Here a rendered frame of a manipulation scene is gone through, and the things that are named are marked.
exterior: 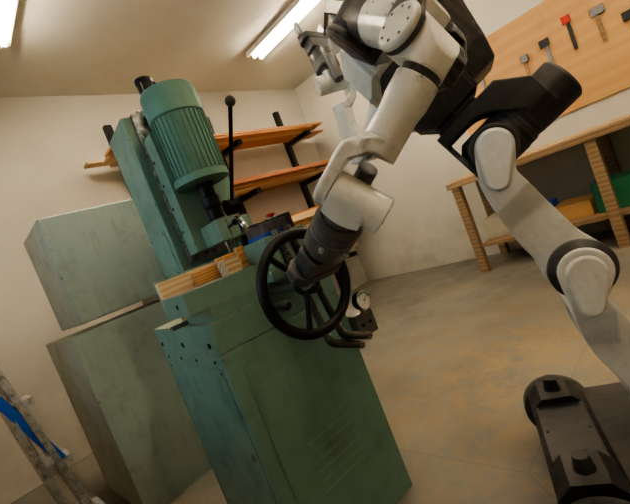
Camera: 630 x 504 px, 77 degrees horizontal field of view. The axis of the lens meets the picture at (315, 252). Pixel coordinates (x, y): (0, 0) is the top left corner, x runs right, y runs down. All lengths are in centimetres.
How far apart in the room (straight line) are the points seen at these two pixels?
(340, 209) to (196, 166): 71
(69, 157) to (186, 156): 262
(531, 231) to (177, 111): 103
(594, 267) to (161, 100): 121
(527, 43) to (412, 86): 354
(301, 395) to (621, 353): 81
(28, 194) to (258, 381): 284
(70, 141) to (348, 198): 342
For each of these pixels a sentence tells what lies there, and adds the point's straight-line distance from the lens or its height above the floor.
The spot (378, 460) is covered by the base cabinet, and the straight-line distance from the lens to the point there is 145.
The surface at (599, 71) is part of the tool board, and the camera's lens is 403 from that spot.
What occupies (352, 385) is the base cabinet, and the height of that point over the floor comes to 42.
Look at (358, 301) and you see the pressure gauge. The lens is 128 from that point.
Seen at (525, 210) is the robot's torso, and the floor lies 79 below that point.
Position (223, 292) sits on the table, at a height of 86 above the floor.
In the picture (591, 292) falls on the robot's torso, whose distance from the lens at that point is 108.
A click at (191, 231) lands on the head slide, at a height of 107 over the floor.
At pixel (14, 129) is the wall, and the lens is 386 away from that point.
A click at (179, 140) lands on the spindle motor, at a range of 129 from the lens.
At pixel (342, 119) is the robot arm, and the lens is 144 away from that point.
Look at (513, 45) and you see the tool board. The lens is 419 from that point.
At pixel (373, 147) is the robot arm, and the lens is 62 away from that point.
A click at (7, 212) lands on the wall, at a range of 361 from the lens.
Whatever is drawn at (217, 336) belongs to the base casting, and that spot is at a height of 76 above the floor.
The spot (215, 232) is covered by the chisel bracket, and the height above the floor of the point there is 103.
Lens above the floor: 94
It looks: 3 degrees down
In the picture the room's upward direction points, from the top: 21 degrees counter-clockwise
